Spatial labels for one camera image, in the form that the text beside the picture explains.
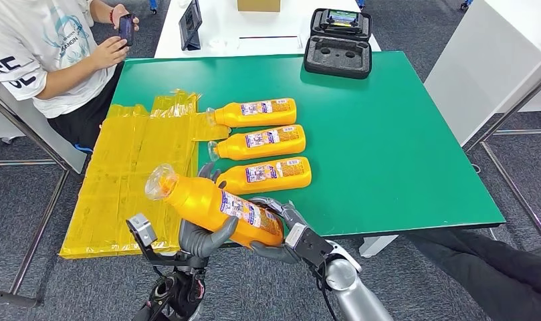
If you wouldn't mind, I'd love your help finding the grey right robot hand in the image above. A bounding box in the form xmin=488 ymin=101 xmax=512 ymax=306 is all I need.
xmin=249 ymin=197 xmax=308 ymax=265

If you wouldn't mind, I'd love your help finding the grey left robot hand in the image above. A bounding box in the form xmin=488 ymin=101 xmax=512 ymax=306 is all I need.
xmin=179 ymin=162 xmax=239 ymax=259

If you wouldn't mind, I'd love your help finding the person's left hand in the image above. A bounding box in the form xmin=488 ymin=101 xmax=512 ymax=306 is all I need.
xmin=112 ymin=3 xmax=140 ymax=33

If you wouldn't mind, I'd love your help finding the person's right hand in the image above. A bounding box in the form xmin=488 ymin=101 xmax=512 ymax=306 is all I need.
xmin=92 ymin=36 xmax=130 ymax=70

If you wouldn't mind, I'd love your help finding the black smartphone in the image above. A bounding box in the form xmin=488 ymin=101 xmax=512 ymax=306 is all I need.
xmin=118 ymin=13 xmax=136 ymax=47

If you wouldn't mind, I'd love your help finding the orange detergent bottle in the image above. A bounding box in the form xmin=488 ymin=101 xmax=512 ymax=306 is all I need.
xmin=144 ymin=163 xmax=285 ymax=249
xmin=215 ymin=156 xmax=313 ymax=196
xmin=205 ymin=98 xmax=298 ymax=129
xmin=207 ymin=124 xmax=307 ymax=162

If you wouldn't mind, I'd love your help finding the black tablet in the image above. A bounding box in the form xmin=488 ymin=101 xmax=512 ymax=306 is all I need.
xmin=179 ymin=0 xmax=204 ymax=51

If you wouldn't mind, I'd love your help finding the person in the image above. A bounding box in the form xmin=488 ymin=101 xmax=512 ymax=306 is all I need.
xmin=0 ymin=0 xmax=140 ymax=154

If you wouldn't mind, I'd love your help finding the white table foot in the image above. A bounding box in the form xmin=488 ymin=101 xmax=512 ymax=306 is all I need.
xmin=358 ymin=235 xmax=399 ymax=259

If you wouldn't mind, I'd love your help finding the yellow taped cardboard mat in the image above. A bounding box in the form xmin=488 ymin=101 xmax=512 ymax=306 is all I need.
xmin=58 ymin=90 xmax=233 ymax=261

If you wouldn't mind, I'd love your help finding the brown cardboard box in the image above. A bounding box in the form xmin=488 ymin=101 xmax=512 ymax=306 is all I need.
xmin=237 ymin=0 xmax=282 ymax=13

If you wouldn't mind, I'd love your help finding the white table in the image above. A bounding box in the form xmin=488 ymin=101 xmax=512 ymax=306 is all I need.
xmin=154 ymin=0 xmax=382 ymax=60

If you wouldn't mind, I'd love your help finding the white flat panel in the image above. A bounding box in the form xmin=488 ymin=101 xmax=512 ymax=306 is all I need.
xmin=237 ymin=35 xmax=304 ymax=56

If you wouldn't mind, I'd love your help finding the black foam-lined case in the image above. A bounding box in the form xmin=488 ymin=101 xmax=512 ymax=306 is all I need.
xmin=304 ymin=8 xmax=373 ymax=80

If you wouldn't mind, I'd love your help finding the black handheld controller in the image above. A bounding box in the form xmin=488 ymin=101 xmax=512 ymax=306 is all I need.
xmin=320 ymin=10 xmax=365 ymax=29

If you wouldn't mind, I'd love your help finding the black garment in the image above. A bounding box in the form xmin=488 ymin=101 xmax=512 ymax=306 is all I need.
xmin=405 ymin=230 xmax=541 ymax=321

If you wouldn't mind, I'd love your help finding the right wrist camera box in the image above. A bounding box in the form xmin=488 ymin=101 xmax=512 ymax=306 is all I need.
xmin=285 ymin=222 xmax=336 ymax=270

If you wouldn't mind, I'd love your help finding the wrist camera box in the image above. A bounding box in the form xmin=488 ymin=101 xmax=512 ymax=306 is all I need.
xmin=285 ymin=222 xmax=336 ymax=270
xmin=126 ymin=213 xmax=209 ymax=270

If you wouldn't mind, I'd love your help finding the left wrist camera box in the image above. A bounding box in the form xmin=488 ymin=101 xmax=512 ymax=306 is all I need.
xmin=126 ymin=213 xmax=209 ymax=270

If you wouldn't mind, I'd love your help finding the steel table frame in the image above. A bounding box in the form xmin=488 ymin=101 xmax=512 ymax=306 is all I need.
xmin=464 ymin=41 xmax=541 ymax=247
xmin=0 ymin=66 xmax=88 ymax=310

